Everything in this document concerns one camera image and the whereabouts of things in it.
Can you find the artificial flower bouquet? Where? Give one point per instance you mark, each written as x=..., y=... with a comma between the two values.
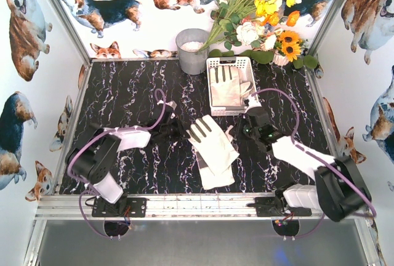
x=253, y=23

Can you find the white perforated storage basket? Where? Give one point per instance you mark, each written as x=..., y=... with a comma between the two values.
x=245, y=74

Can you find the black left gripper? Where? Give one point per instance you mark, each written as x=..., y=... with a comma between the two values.
x=173, y=128

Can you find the green moss ball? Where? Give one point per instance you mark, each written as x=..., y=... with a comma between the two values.
x=307, y=61
x=218, y=53

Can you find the white glove with green fingers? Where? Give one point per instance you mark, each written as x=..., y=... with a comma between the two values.
x=245, y=89

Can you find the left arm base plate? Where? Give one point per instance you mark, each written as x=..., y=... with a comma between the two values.
x=132, y=207

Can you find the white grey glove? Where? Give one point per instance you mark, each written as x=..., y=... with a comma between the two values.
x=210, y=141
x=224, y=85

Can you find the sunflower pot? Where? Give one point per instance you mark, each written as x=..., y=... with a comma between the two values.
x=289, y=48

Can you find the green moss ball right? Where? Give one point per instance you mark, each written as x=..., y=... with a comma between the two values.
x=307, y=61

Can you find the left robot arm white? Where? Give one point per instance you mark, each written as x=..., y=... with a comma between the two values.
x=94, y=154

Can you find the aluminium front rail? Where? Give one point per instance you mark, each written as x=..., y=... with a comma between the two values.
x=203, y=206

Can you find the grey metal bucket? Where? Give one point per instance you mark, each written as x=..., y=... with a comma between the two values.
x=192, y=54

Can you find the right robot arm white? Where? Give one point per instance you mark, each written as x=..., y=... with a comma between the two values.
x=338, y=190

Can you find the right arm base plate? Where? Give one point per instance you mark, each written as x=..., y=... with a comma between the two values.
x=277, y=206

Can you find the green moss ball left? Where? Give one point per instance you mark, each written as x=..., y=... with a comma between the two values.
x=218, y=53

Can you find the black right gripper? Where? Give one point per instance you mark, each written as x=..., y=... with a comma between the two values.
x=246, y=123

